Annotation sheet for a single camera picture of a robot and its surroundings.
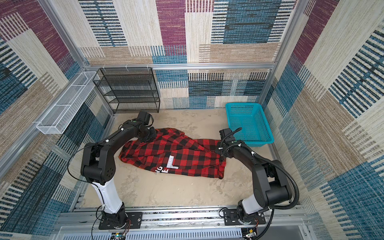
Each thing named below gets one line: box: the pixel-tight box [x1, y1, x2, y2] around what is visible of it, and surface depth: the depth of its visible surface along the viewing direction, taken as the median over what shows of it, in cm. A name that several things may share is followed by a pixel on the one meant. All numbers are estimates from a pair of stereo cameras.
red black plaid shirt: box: [118, 128, 226, 179], surface depth 95 cm
